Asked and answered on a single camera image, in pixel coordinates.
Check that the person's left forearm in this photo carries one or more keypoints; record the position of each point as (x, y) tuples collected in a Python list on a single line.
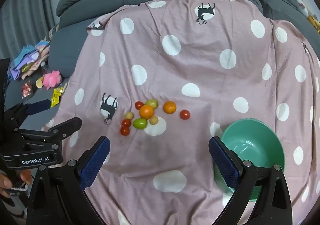
[(11, 206)]

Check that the grey curtain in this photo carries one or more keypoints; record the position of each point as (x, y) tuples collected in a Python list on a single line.
[(27, 7)]

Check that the pink plush toy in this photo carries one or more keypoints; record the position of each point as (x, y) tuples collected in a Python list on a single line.
[(52, 79)]

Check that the orange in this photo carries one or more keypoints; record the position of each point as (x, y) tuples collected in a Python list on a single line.
[(170, 107), (146, 111)]

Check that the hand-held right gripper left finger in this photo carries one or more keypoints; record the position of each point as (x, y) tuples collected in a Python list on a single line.
[(95, 158)]

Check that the red tomato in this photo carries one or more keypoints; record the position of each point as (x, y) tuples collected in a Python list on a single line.
[(126, 122), (185, 114), (138, 105), (125, 131)]

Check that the yellow-green round fruit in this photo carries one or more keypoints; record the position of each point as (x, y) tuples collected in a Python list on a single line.
[(152, 102)]

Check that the yellow plush toy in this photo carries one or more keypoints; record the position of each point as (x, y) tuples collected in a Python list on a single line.
[(314, 23)]

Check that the pink polka dot blanket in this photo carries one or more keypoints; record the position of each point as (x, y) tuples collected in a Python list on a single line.
[(200, 77)]

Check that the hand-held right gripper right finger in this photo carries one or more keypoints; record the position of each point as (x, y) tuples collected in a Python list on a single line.
[(225, 162)]

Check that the pile of colourful clothes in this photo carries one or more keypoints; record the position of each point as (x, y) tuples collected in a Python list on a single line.
[(27, 59)]

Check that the person's left hand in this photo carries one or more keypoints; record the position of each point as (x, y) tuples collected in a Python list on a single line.
[(5, 183)]

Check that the clear plastic bottle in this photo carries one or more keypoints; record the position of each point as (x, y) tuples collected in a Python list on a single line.
[(45, 67)]

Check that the green plastic bowl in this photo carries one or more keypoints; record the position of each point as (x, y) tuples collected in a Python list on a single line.
[(252, 144)]

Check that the red snack packet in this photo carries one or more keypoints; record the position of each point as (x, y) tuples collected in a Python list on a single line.
[(27, 89)]

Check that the small yellow fruit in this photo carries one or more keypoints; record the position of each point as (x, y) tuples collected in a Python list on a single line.
[(129, 115), (154, 120)]

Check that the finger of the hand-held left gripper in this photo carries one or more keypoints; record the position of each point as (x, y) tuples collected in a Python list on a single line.
[(67, 124), (40, 106)]

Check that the green round fruit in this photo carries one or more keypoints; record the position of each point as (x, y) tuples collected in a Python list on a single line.
[(139, 123)]

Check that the yellow snack packet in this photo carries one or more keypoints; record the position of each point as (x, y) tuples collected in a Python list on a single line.
[(57, 96)]

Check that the white and red plush toy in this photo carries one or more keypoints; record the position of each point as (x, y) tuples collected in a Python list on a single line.
[(301, 3)]

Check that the yellow paper cup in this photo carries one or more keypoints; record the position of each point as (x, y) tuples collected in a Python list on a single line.
[(40, 83)]

